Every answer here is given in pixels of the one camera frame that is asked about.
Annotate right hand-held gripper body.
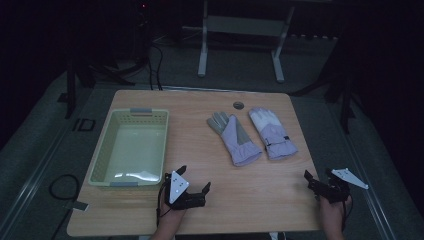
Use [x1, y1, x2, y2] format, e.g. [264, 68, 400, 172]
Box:
[314, 167, 370, 204]

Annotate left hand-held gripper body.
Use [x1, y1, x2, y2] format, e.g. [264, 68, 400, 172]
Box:
[163, 170, 206, 211]

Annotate purple glove with grey palm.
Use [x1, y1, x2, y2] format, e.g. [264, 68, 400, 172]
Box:
[206, 111, 263, 167]

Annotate pale green plastic basket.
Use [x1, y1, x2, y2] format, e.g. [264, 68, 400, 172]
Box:
[87, 107, 170, 188]

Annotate purple and white glove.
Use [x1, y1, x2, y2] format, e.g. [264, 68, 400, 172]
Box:
[248, 106, 299, 161]

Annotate person's right hand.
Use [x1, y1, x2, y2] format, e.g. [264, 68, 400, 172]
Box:
[318, 195, 353, 231]

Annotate person's left hand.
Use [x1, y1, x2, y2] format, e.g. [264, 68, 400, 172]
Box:
[159, 200, 187, 231]

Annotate black tripod stand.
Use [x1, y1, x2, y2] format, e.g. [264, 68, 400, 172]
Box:
[64, 56, 136, 120]
[289, 33, 358, 135]

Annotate grey tape piece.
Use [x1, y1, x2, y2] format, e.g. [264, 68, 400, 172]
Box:
[64, 200, 90, 212]

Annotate black rectangular floor marker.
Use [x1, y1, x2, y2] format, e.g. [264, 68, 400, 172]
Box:
[72, 117, 97, 132]

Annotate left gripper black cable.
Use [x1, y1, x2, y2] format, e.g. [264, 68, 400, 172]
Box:
[155, 179, 172, 228]

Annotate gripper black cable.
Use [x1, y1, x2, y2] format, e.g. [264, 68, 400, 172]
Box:
[155, 179, 172, 228]
[340, 196, 354, 233]

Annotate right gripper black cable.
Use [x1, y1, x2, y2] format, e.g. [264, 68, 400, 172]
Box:
[340, 196, 354, 233]

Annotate metal floor rail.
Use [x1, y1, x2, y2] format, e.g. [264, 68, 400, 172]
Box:
[343, 133, 399, 240]
[0, 126, 69, 236]

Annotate black hanging cables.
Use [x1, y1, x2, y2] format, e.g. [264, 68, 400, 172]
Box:
[146, 42, 164, 92]

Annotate black floor cable loop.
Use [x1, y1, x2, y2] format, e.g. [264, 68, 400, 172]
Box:
[48, 173, 81, 240]

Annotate white metal stand frame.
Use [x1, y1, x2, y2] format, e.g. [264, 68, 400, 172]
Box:
[197, 0, 296, 84]

